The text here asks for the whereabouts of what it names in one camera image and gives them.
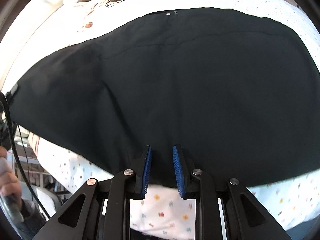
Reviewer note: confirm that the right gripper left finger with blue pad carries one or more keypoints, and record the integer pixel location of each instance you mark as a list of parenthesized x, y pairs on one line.
[(141, 167)]

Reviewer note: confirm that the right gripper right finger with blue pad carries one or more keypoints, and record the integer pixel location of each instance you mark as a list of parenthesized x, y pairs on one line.
[(187, 186)]

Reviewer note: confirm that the black shirt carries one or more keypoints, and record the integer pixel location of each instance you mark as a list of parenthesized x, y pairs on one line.
[(239, 93)]

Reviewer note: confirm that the white dotted bed sheet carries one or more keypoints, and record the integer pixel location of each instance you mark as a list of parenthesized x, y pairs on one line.
[(294, 202)]

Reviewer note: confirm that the left hand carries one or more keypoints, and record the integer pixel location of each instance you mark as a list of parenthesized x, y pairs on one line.
[(9, 183)]

